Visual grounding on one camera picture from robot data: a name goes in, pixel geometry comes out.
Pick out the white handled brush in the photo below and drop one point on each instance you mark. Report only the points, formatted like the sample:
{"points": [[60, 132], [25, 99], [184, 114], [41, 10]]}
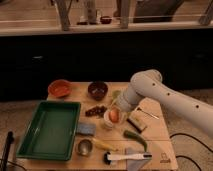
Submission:
{"points": [[108, 157]]}

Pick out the green plastic tray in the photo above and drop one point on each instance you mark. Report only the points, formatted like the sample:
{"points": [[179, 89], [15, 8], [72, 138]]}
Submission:
{"points": [[50, 134]]}

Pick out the light green cup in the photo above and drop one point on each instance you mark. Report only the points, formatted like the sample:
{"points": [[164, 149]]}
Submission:
{"points": [[115, 94]]}

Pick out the white paper cup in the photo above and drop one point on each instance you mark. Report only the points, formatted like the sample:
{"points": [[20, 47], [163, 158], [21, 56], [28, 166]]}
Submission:
{"points": [[108, 124]]}

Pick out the orange red apple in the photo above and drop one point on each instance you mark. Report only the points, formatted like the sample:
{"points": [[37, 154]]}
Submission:
{"points": [[114, 116]]}

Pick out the beige wooden gripper finger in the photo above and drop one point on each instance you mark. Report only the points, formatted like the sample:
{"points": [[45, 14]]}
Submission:
{"points": [[122, 117]]}

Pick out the green chili pepper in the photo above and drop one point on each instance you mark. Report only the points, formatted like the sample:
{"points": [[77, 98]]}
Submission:
{"points": [[136, 137]]}

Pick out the grey cloth piece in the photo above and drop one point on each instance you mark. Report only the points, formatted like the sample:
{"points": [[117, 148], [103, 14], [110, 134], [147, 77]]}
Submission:
{"points": [[134, 165]]}

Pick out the small metal cup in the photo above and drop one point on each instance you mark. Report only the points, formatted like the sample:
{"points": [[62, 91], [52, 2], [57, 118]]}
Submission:
{"points": [[85, 147]]}

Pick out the black stand pole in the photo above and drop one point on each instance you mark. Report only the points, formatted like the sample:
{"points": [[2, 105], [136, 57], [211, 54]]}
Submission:
{"points": [[6, 150]]}

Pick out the orange bowl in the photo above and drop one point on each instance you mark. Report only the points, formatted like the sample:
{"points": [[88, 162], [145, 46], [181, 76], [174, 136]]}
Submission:
{"points": [[59, 88]]}

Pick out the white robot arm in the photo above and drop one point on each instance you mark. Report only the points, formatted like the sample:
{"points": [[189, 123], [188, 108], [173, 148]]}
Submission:
{"points": [[149, 84]]}

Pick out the dark maroon bowl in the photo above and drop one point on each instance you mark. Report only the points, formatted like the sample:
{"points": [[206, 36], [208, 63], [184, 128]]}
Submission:
{"points": [[97, 90]]}

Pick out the wooden block eraser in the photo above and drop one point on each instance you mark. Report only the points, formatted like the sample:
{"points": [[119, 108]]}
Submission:
{"points": [[136, 123]]}

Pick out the silver fork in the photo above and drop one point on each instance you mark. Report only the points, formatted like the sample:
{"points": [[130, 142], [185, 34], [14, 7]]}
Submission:
{"points": [[150, 114]]}

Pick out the blue grey sponge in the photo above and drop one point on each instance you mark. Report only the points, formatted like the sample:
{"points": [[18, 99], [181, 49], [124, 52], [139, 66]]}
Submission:
{"points": [[86, 129]]}

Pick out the bunch of dark grapes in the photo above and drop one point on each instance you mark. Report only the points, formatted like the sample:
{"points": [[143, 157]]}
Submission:
{"points": [[96, 111]]}

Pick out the red bowl in background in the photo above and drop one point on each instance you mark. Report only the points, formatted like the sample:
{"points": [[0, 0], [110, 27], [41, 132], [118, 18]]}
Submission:
{"points": [[105, 20]]}

